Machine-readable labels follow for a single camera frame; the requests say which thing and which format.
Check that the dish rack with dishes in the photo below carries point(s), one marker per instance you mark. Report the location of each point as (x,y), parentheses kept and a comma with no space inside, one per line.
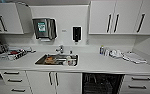
(11,53)

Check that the steel sink basin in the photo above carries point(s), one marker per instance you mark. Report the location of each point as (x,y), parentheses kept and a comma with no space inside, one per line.
(40,62)

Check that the chrome faucet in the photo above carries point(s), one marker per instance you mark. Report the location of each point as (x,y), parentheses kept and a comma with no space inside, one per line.
(60,49)

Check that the white double door base cabinet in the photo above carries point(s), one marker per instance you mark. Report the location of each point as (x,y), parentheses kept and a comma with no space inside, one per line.
(67,85)

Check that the steel paper towel dispenser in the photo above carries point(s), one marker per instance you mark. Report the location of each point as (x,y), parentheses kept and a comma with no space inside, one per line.
(51,28)

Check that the white kettle and bag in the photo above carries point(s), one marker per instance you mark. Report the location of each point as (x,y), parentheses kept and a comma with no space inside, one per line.
(114,53)

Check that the black soap dispenser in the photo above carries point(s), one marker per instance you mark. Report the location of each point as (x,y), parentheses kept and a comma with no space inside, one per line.
(77,34)

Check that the small wall label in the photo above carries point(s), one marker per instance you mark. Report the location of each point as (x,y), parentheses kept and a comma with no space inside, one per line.
(63,31)

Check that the white wall cabinet with bottle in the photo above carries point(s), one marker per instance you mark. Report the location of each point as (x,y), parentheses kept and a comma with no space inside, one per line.
(11,11)

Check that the white patterned plate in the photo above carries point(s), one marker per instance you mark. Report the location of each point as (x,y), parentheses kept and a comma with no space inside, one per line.
(70,62)

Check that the small sink pump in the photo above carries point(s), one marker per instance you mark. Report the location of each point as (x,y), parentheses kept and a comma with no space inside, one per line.
(71,52)

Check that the orange bowl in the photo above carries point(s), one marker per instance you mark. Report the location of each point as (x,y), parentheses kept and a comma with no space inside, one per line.
(49,59)

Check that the white drawer base cabinet narrow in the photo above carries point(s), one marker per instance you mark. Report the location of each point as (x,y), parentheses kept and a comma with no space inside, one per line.
(139,83)

